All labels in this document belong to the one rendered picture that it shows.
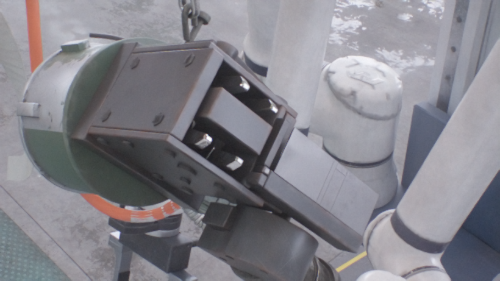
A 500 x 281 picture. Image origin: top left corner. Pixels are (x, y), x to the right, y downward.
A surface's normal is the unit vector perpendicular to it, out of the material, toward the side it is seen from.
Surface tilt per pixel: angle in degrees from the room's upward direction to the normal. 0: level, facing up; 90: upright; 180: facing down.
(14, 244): 0
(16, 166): 63
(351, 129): 90
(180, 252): 83
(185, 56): 43
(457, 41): 90
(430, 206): 75
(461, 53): 90
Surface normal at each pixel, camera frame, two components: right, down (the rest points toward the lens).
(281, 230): 0.15, -0.23
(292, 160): 0.62, 0.06
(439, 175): -0.70, 0.13
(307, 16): 0.04, 0.32
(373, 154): 0.19, 0.59
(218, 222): -0.66, -0.50
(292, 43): -0.35, 0.24
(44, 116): -0.78, -0.06
